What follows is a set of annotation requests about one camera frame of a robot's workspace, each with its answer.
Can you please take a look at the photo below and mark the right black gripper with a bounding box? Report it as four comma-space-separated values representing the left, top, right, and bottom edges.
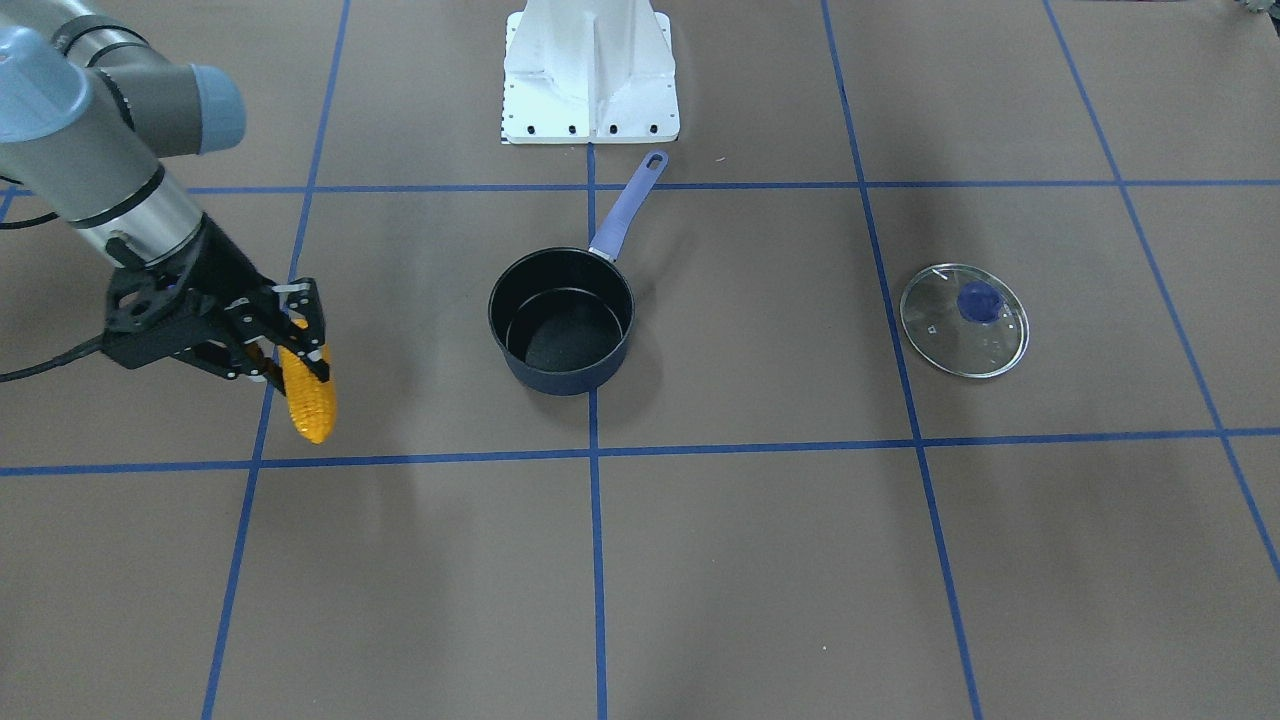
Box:
150, 215, 332, 386

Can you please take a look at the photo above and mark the dark blue saucepan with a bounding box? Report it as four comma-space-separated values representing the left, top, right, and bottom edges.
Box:
486, 150, 669, 397

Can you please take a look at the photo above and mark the glass pot lid blue knob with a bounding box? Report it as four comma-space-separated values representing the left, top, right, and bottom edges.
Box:
899, 263, 1030, 380

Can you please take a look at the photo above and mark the yellow corn cob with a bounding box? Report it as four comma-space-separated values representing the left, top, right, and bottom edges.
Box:
278, 341, 338, 445

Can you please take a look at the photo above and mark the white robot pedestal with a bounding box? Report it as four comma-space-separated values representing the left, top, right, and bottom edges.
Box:
500, 1, 681, 145

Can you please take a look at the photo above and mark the brown paper table cover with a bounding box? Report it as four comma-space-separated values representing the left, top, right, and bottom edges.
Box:
3, 1, 1277, 719

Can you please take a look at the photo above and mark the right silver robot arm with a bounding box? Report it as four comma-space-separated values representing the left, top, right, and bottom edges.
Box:
1, 1, 332, 393

